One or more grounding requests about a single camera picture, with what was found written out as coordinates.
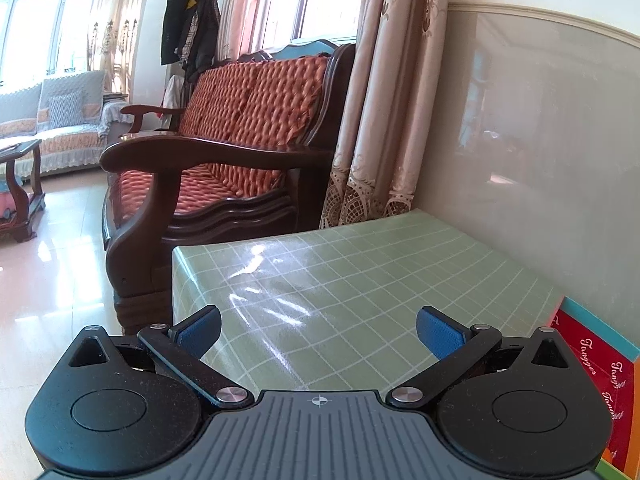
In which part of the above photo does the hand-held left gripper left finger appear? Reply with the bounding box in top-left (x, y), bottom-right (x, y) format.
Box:
top-left (64, 305), bottom-right (256, 409)

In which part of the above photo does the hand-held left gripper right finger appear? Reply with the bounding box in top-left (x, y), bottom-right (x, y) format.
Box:
top-left (386, 306), bottom-right (577, 409)

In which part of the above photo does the colourful cardboard box red inside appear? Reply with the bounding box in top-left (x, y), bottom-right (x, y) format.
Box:
top-left (549, 296), bottom-right (640, 476)

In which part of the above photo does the green checked tablecloth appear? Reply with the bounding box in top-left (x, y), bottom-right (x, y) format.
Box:
top-left (171, 208), bottom-right (580, 397)

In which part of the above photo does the dark wooden sofa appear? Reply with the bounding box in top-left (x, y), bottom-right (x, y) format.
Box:
top-left (99, 39), bottom-right (358, 337)

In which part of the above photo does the dark wooden coffee table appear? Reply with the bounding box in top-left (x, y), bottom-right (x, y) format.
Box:
top-left (0, 138), bottom-right (47, 247)

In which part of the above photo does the orange woven sofa cushion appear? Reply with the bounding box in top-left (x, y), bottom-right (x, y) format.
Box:
top-left (107, 54), bottom-right (331, 217)

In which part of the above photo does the white hanging garment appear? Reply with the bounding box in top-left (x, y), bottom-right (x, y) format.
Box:
top-left (162, 74), bottom-right (185, 130)

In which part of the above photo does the grey covered sofa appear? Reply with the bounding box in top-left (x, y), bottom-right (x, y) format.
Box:
top-left (0, 69), bottom-right (130, 179)

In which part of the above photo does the beige curtain with lace hem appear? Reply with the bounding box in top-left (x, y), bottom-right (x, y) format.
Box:
top-left (319, 0), bottom-right (454, 232)

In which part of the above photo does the grey zigzag pillow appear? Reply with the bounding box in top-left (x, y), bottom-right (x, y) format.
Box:
top-left (48, 90), bottom-right (84, 130)

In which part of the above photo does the white cabinet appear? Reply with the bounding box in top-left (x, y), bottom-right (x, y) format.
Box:
top-left (130, 0), bottom-right (173, 133)

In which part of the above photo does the sheer patterned window curtain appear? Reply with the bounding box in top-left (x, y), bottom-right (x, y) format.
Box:
top-left (84, 0), bottom-right (166, 92)

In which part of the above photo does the blue cloth on sofa back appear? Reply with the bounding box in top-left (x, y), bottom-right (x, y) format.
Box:
top-left (276, 38), bottom-right (342, 59)

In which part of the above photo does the black hanging jacket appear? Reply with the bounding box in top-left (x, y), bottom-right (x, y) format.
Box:
top-left (159, 0), bottom-right (222, 75)

